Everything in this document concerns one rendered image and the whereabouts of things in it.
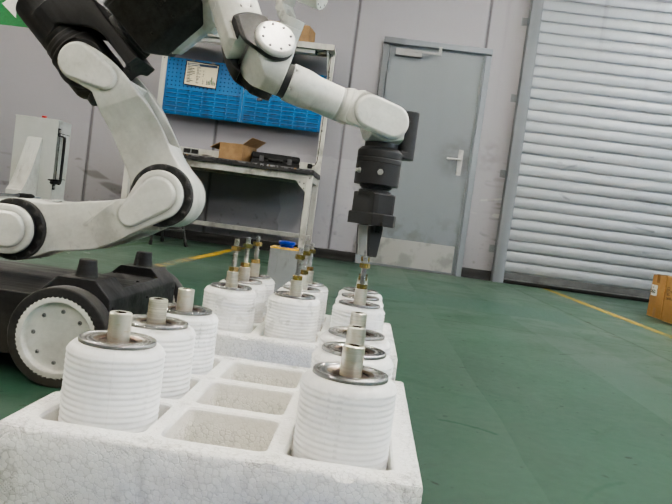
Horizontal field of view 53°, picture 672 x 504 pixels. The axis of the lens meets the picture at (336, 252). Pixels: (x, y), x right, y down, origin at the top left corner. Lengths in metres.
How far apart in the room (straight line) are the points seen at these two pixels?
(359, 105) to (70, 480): 0.84
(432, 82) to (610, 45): 1.62
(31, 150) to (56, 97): 2.25
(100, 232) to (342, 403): 1.07
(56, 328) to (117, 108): 0.51
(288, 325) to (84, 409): 0.57
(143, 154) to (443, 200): 4.96
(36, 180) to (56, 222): 3.24
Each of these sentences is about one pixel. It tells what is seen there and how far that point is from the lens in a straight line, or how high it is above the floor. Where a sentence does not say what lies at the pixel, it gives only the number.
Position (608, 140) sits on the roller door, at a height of 1.41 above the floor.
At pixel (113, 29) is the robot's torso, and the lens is 1.65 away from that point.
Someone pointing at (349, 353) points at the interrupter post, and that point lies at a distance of 0.66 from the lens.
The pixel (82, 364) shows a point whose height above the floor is 0.24.
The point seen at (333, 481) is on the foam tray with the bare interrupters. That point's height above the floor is 0.17.
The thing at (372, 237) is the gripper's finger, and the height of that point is 0.37.
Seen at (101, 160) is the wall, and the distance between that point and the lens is 6.85.
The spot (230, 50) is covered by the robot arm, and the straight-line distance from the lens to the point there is 1.31.
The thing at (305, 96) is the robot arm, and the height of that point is 0.62.
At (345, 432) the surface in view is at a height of 0.21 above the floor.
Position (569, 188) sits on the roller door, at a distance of 6.52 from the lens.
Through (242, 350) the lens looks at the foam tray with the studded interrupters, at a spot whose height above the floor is 0.16.
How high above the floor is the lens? 0.40
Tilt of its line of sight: 3 degrees down
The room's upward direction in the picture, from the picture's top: 8 degrees clockwise
